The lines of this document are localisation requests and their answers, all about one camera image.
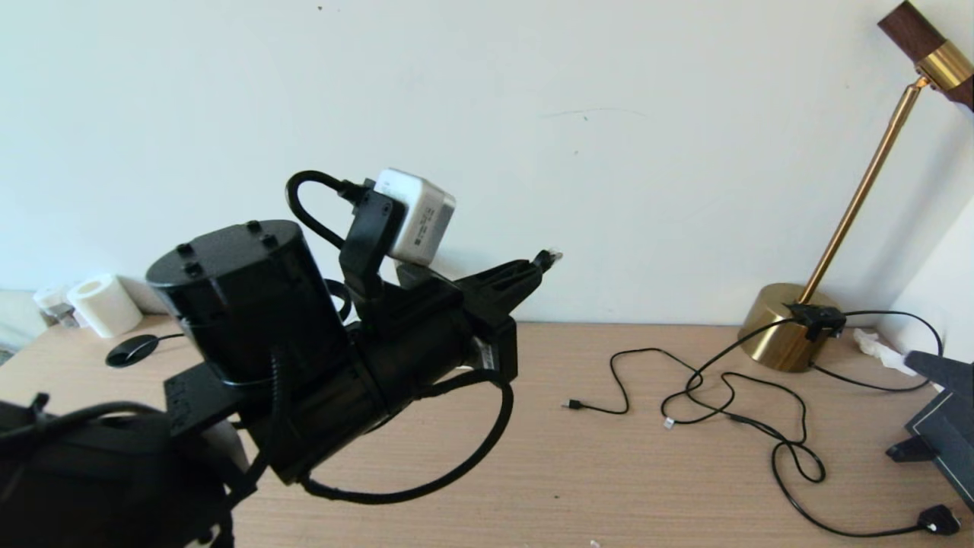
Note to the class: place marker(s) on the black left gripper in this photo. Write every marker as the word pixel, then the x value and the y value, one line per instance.
pixel 494 350

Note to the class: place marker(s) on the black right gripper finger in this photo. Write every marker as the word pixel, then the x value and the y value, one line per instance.
pixel 943 369

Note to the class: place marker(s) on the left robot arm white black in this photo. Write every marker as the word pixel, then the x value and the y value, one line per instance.
pixel 243 304

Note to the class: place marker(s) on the black power plug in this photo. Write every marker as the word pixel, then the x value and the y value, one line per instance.
pixel 937 520

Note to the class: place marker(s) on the crumpled white tissue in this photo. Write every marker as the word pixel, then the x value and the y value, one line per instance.
pixel 879 352

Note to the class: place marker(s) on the brass desk lamp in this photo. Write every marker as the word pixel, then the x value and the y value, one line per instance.
pixel 776 335

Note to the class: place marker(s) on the black oval desk grommet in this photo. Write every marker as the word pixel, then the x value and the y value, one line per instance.
pixel 133 352

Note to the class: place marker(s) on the white toilet paper roll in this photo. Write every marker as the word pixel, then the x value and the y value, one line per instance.
pixel 105 306

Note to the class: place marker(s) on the small clear plastic container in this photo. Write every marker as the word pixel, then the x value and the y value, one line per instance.
pixel 52 303

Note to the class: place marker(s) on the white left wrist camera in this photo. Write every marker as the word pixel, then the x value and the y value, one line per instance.
pixel 418 217

